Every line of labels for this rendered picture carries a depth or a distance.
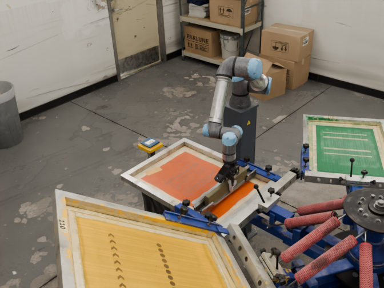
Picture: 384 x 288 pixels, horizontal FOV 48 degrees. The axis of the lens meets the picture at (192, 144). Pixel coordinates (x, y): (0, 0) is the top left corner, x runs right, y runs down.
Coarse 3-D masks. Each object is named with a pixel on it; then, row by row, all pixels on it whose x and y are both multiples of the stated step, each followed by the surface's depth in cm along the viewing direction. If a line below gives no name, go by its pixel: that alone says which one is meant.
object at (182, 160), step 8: (184, 152) 297; (176, 160) 289; (184, 160) 289; (192, 160) 288; (200, 160) 288; (176, 168) 281; (216, 168) 279; (208, 184) 265; (248, 184) 264; (240, 192) 257; (248, 192) 257
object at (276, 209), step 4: (272, 208) 231; (276, 208) 231; (280, 208) 231; (264, 212) 234; (268, 212) 231; (272, 212) 229; (276, 212) 228; (280, 212) 228; (284, 212) 228; (288, 212) 228; (292, 212) 228; (276, 216) 229; (280, 216) 226; (284, 216) 225; (288, 216) 225; (292, 216) 225; (276, 220) 230; (280, 220) 228; (284, 220) 226
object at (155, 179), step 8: (168, 168) 281; (152, 176) 274; (160, 176) 274; (168, 176) 274; (152, 184) 267; (160, 184) 267; (168, 192) 260; (176, 192) 260; (200, 192) 259; (192, 200) 253; (224, 200) 252; (232, 200) 251; (216, 208) 246; (224, 208) 246
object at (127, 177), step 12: (180, 144) 300; (192, 144) 299; (156, 156) 288; (216, 156) 286; (132, 168) 277; (144, 168) 280; (240, 168) 275; (132, 180) 266; (264, 180) 264; (144, 192) 259; (156, 192) 255; (168, 204) 247; (228, 216) 234
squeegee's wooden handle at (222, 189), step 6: (240, 174) 255; (246, 174) 261; (228, 180) 250; (240, 180) 258; (222, 186) 246; (228, 186) 250; (234, 186) 255; (210, 192) 241; (216, 192) 242; (222, 192) 247; (210, 198) 239; (216, 198) 244
